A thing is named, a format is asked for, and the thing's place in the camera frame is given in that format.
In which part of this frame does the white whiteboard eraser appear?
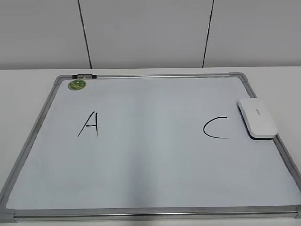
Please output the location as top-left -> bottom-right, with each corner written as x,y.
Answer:
238,98 -> 278,140

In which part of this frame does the round green magnet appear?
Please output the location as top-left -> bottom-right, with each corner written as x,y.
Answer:
68,80 -> 87,91

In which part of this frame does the white whiteboard with grey frame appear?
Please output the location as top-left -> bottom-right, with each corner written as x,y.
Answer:
0,73 -> 301,223

